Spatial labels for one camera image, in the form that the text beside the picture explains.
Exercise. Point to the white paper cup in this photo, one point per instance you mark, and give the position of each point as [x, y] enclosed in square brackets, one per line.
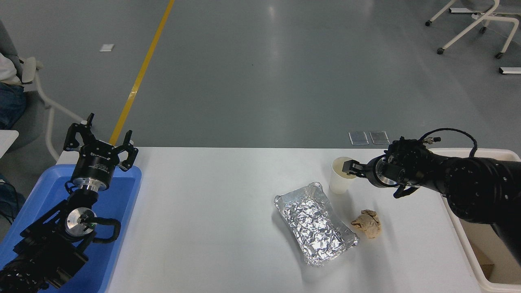
[338, 185]

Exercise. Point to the grey white chair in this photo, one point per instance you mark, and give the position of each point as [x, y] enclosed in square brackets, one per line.
[49, 110]

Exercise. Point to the white bar on floor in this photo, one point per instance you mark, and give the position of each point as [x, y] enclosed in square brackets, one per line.
[511, 70]

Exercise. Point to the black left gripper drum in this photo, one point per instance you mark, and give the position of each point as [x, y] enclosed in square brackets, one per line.
[97, 162]

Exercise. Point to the white wheeled chair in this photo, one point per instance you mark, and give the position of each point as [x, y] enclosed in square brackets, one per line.
[476, 22]

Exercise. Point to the crumpled tan paper ball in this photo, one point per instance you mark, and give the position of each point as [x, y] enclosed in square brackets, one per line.
[368, 226]

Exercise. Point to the small white side table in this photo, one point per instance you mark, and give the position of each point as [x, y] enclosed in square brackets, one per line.
[6, 142]

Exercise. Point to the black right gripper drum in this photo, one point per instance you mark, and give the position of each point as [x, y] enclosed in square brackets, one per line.
[372, 173]

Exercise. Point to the clear floor plate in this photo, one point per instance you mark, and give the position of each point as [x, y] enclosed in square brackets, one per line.
[359, 138]
[379, 137]

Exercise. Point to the large pale bin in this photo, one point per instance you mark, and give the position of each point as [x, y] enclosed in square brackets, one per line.
[488, 244]

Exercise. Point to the yellow floor tape line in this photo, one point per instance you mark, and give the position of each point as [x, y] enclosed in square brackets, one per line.
[140, 75]

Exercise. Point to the blue plastic tray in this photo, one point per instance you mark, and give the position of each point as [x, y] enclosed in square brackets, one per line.
[118, 195]

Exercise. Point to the crumpled foil tray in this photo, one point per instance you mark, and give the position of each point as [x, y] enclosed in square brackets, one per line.
[315, 226]

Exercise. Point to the small white floor tag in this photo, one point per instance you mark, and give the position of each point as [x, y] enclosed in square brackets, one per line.
[107, 47]

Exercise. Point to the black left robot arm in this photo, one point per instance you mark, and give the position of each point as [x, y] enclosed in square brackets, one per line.
[44, 248]

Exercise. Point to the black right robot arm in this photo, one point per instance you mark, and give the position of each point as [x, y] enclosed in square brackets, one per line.
[476, 187]

